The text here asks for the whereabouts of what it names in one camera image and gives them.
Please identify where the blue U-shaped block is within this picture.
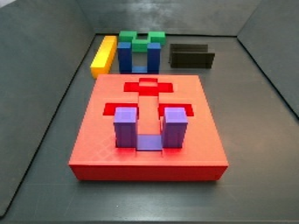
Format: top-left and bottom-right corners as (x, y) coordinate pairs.
(116, 42), (161, 74)

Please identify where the red slotted board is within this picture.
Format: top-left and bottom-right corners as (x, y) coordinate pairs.
(69, 74), (229, 181)

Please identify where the purple U-shaped block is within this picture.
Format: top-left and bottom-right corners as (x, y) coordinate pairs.
(113, 107), (188, 151)

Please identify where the yellow long block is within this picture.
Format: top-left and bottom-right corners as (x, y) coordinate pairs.
(89, 36), (117, 78)

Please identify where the green block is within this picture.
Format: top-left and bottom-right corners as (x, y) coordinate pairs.
(117, 31), (165, 53)

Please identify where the black angle bracket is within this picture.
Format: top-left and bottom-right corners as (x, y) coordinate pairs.
(169, 44), (215, 69)

